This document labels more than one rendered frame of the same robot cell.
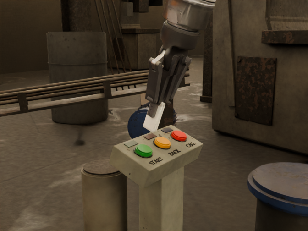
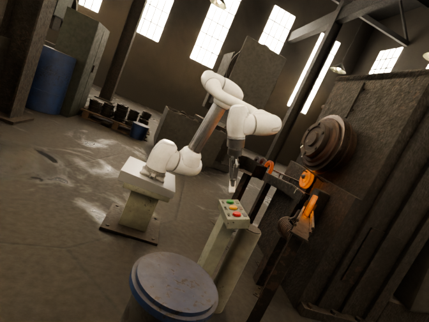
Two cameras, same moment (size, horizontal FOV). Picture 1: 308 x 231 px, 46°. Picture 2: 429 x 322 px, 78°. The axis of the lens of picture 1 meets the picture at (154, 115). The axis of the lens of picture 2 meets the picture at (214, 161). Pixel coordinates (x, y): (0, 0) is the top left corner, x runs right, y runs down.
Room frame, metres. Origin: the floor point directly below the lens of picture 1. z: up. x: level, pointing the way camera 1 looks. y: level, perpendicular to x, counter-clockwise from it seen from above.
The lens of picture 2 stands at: (1.53, -1.13, 1.01)
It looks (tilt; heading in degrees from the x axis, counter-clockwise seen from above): 10 degrees down; 130
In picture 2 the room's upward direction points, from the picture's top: 24 degrees clockwise
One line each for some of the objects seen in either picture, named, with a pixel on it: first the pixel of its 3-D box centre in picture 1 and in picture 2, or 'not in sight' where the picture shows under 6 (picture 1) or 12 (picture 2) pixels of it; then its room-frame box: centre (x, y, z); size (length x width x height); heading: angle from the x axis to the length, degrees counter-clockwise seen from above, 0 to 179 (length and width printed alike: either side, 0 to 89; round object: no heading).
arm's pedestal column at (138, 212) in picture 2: not in sight; (140, 206); (0.07, 0.05, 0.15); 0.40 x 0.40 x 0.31; 53
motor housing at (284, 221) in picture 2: not in sight; (278, 255); (0.91, 0.67, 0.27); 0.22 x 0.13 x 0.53; 144
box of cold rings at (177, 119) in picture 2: not in sight; (187, 137); (-1.90, 2.04, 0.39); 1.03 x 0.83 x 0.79; 58
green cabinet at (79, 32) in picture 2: not in sight; (76, 67); (-3.23, 0.47, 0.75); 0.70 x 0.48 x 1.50; 144
